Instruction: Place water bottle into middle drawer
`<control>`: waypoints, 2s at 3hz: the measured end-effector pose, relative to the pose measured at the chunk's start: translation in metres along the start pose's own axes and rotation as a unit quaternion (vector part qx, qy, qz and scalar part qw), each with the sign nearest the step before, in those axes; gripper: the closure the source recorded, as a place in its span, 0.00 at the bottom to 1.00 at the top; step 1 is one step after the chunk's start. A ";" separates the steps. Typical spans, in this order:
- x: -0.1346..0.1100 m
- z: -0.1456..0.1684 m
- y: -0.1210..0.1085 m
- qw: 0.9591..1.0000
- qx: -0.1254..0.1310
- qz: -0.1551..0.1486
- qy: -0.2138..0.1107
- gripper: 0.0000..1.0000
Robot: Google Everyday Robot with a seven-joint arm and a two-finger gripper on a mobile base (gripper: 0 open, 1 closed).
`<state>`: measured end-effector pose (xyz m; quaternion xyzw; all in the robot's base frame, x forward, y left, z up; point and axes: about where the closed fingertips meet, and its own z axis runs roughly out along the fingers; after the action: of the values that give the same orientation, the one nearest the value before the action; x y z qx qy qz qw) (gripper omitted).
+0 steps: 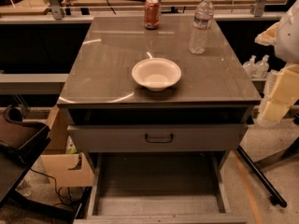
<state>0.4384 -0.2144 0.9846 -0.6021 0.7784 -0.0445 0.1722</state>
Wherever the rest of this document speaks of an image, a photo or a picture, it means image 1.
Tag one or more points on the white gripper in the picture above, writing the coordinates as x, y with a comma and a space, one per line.
289, 36

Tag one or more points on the clear plastic water bottle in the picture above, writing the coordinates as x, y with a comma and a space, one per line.
203, 17

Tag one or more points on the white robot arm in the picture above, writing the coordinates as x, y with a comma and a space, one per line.
287, 41

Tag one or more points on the right clear sanitizer bottle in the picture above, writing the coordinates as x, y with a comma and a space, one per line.
261, 67

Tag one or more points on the clear sanitizer bottle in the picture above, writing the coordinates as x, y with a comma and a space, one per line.
261, 67
249, 65

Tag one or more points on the left clear sanitizer bottle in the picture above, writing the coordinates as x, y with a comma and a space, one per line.
249, 65

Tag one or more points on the grey drawer cabinet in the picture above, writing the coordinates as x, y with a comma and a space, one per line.
137, 90

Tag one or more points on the open middle grey drawer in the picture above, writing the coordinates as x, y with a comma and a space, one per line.
158, 188

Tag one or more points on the closed top grey drawer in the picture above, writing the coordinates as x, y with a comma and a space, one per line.
130, 138

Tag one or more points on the black tripod leg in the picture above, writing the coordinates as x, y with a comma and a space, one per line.
275, 197

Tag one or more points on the white paper bowl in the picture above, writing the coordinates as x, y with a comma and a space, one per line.
156, 74

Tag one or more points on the red soda can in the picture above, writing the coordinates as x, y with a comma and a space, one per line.
151, 14

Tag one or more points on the cardboard box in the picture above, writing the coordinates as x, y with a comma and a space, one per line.
60, 159

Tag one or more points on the dark brown chair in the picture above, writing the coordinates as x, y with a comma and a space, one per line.
21, 143

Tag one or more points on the black drawer handle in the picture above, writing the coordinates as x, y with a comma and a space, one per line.
159, 139

